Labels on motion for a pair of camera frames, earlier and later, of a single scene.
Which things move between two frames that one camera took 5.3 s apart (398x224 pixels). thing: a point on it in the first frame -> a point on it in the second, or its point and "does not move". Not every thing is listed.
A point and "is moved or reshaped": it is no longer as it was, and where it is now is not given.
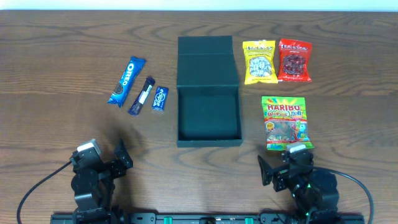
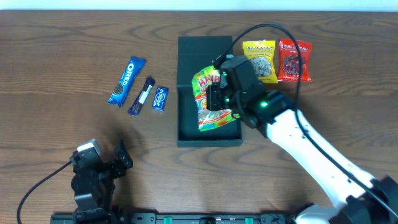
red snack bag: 295,60 does not move
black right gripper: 278,173 -> 213,97
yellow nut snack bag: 259,56 does not move
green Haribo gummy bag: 286,122 is moved or reshaped
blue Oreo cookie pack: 135,65 does not move
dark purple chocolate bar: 142,96 does not move
